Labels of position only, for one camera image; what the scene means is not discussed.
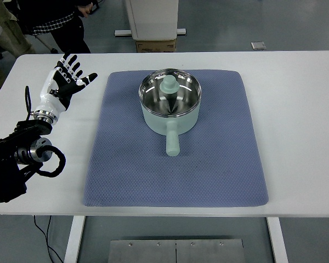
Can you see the grey floor outlet plate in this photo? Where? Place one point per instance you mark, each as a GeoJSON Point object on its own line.
{"type": "Point", "coordinates": [258, 45]}

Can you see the white cabinet column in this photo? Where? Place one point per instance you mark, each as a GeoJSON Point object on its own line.
{"type": "Point", "coordinates": [152, 20]}

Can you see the metal base plate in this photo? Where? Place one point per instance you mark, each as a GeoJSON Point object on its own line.
{"type": "Point", "coordinates": [177, 250]}

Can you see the green pot with handle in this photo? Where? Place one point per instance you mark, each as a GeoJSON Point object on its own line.
{"type": "Point", "coordinates": [171, 127]}

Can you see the cardboard box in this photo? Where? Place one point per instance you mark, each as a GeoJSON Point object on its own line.
{"type": "Point", "coordinates": [163, 46]}

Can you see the person in plaid shirt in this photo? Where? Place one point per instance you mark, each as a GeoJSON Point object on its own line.
{"type": "Point", "coordinates": [60, 18]}

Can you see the blue quilted mat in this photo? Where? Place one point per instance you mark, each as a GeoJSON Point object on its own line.
{"type": "Point", "coordinates": [216, 163]}

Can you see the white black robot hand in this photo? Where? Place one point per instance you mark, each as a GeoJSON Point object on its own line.
{"type": "Point", "coordinates": [62, 82]}

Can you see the glass pot lid green knob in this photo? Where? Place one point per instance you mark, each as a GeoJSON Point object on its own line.
{"type": "Point", "coordinates": [170, 93]}

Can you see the person in khaki trousers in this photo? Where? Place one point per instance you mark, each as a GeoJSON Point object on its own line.
{"type": "Point", "coordinates": [12, 38]}

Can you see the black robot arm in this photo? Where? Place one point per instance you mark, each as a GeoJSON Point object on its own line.
{"type": "Point", "coordinates": [16, 164]}

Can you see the white table leg frame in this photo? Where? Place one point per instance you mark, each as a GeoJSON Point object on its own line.
{"type": "Point", "coordinates": [274, 227]}

